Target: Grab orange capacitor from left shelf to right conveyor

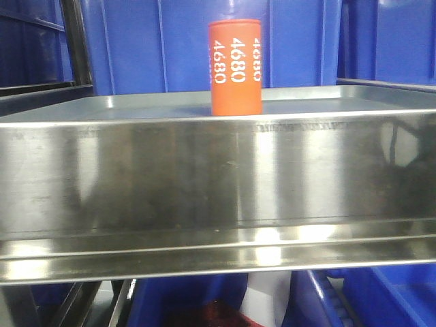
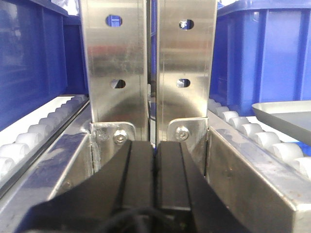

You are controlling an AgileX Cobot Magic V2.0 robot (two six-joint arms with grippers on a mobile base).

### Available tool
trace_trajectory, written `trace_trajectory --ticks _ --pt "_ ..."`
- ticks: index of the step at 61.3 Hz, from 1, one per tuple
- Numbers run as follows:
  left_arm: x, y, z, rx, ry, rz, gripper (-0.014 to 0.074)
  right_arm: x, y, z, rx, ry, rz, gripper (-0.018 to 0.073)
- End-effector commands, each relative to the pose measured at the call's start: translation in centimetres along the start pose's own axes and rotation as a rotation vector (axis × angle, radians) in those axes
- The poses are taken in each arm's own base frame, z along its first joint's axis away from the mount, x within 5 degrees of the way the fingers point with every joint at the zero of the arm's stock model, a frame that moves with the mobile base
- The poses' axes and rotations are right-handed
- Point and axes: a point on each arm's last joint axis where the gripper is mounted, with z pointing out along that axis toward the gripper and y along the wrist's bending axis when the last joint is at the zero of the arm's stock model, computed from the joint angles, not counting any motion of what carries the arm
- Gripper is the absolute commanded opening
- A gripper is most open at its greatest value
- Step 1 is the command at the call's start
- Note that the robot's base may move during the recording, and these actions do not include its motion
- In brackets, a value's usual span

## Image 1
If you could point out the orange cylindrical capacitor 4680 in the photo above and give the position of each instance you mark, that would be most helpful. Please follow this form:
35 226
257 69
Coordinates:
235 52

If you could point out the stainless steel shelf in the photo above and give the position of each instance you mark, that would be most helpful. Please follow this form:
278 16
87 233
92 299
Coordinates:
93 200

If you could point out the metal tray on shelf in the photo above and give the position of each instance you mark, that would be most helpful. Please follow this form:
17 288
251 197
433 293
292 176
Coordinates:
288 100

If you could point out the large blue bin behind capacitor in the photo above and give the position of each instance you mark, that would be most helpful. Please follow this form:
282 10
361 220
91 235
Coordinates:
162 46

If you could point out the blue bin lower middle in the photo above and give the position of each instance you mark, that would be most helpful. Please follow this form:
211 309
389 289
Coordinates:
155 298

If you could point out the dark red object below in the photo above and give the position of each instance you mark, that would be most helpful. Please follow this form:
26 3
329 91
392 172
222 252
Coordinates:
215 313

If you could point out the blue bin far right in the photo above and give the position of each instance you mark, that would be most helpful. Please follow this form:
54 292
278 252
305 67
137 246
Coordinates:
391 41

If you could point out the blue bin far left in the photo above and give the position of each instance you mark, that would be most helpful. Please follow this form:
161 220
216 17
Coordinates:
34 46

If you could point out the blue bin lower right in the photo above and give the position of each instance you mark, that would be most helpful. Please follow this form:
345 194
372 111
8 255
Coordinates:
401 295

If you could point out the black shelf post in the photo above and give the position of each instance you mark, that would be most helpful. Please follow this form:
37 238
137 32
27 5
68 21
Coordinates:
76 41

